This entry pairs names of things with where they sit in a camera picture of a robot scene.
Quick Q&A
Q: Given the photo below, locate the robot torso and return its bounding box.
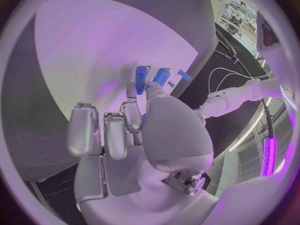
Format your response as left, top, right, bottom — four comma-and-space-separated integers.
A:
256, 9, 300, 115

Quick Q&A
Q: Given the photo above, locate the blue plug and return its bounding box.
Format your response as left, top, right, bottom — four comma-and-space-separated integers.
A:
176, 69, 192, 82

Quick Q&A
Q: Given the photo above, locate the black cable with metal plug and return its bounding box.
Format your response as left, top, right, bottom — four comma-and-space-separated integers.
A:
215, 25, 240, 64
213, 49, 233, 60

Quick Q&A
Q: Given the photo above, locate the blue long cylinder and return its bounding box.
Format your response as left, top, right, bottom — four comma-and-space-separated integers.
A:
135, 65, 148, 96

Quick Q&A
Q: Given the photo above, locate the white cable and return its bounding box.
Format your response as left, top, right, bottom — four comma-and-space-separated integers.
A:
215, 73, 273, 93
207, 67, 270, 96

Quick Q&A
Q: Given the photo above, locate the workshop desk with equipment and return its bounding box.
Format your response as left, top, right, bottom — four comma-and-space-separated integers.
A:
219, 0, 259, 42

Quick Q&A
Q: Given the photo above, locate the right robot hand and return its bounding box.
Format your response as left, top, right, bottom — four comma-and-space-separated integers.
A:
65, 80, 222, 225

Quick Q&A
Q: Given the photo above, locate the blue block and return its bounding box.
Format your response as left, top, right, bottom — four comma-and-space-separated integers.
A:
151, 67, 171, 89

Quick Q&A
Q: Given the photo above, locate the glowing light bar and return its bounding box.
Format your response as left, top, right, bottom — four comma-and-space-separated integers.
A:
259, 137, 278, 178

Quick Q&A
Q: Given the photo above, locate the white task board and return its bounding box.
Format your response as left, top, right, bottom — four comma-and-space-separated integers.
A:
4, 0, 218, 183

